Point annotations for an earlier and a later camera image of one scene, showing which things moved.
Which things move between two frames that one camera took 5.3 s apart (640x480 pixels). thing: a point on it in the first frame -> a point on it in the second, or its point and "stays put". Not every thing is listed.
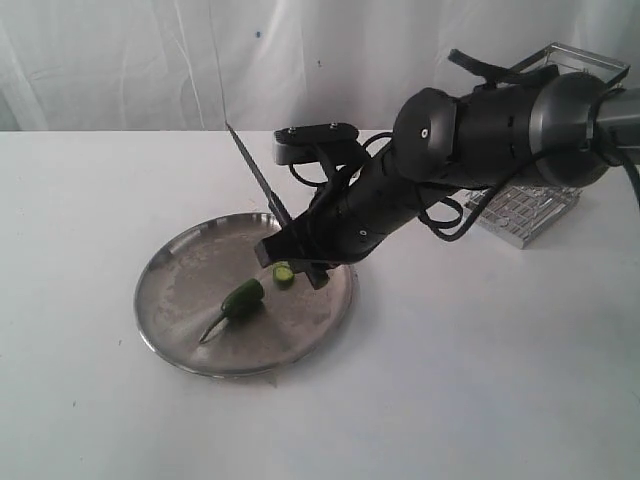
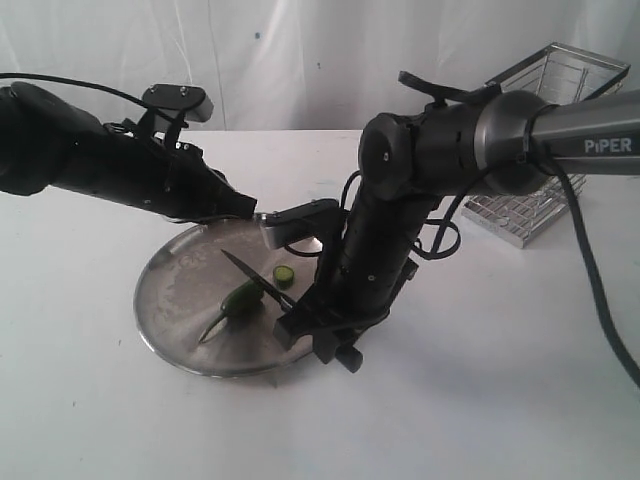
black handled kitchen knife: [315, 275] -> [262, 282]
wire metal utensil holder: [523, 209] stays put
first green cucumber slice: [283, 275] stays put
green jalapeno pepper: [240, 302] stays put
